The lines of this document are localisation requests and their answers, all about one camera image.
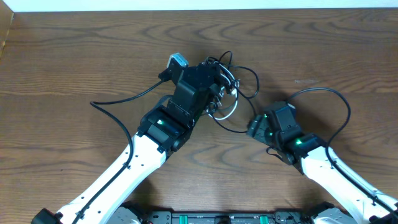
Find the white USB cable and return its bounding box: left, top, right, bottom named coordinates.
left=208, top=63, right=240, bottom=121

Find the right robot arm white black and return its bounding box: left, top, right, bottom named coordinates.
left=247, top=101, right=397, bottom=223

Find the thick black cable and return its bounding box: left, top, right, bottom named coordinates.
left=205, top=50, right=260, bottom=134

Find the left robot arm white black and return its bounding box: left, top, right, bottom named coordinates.
left=32, top=62, right=226, bottom=223

